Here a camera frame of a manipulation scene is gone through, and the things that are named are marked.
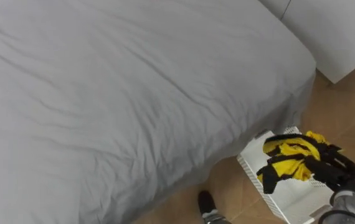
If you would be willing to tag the white plastic laundry basket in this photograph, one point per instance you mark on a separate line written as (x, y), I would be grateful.
(292, 199)

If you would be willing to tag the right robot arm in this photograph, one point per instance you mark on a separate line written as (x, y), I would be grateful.
(350, 208)

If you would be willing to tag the yellow and black garment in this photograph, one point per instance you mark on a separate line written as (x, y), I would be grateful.
(289, 158)

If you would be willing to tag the grey bed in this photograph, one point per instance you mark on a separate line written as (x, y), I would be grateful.
(109, 93)

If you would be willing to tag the white cabinet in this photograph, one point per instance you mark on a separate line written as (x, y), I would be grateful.
(333, 31)

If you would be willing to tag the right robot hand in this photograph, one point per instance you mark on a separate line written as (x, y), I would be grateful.
(339, 174)

